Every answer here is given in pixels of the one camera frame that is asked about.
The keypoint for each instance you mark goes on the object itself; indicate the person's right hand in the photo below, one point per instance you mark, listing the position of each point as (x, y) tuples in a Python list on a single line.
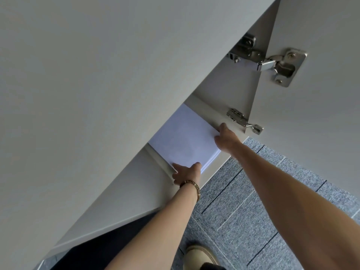
[(227, 139)]

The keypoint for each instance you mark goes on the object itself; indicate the person's left hand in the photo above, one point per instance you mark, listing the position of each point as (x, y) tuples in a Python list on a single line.
[(187, 173)]

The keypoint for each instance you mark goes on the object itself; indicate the person's right thumb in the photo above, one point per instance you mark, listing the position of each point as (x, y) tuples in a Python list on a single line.
[(222, 127)]

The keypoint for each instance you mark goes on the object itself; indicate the person's left thumb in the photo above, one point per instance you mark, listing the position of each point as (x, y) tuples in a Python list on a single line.
[(197, 165)]

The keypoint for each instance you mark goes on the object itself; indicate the stack of white paper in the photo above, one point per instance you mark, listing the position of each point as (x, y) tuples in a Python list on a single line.
[(182, 134)]

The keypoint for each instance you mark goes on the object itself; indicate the person's left forearm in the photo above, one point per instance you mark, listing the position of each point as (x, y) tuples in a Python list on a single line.
[(157, 236)]

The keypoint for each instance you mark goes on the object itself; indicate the person's right forearm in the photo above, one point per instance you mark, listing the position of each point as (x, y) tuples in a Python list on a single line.
[(281, 199)]

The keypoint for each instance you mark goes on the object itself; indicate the small metal door hinge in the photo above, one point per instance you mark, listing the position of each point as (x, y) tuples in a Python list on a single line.
[(237, 116)]

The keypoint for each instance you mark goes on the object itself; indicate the large metal door hinge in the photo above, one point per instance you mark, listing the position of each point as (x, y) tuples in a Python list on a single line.
[(287, 64)]

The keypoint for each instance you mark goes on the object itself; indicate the beige shoe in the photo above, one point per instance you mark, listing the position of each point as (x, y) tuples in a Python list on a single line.
[(198, 257)]

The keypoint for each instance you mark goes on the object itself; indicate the grey cabinet door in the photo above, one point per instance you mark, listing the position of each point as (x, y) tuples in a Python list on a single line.
[(323, 109)]

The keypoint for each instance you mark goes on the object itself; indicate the grey cabinet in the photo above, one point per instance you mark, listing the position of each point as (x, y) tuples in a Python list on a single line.
[(84, 81)]

